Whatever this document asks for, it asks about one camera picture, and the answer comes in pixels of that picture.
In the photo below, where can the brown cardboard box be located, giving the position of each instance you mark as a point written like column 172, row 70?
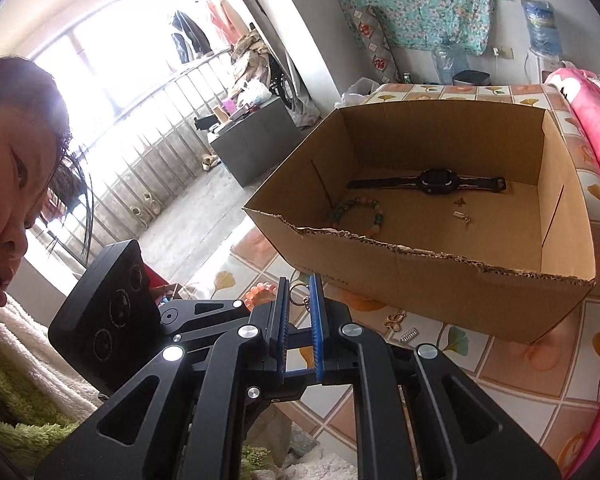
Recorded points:
column 510, row 264

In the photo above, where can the dark grey cabinet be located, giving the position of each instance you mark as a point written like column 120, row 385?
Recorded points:
column 258, row 142

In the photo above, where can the silver rhinestone hair clip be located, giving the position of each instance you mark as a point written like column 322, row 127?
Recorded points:
column 409, row 335

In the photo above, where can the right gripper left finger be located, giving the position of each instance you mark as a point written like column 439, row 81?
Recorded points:
column 183, row 416

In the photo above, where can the rolled patterned mat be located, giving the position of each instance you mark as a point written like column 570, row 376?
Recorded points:
column 369, row 30

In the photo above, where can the white plastic bag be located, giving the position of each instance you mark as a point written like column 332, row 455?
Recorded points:
column 357, row 92

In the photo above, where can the gold ring keychain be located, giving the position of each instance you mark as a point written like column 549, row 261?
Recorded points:
column 299, row 295

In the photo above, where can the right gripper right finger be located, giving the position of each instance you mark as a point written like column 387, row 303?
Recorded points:
column 417, row 414

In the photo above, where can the patterned tablecloth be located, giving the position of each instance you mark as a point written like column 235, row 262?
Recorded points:
column 551, row 386

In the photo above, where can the blue water jug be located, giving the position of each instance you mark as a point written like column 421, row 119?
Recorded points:
column 542, row 27

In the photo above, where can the person's head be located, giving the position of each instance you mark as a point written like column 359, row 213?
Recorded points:
column 34, row 140

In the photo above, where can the pink smart watch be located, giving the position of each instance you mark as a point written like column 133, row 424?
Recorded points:
column 434, row 181

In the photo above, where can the white water dispenser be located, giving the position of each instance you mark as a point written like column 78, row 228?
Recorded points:
column 538, row 66

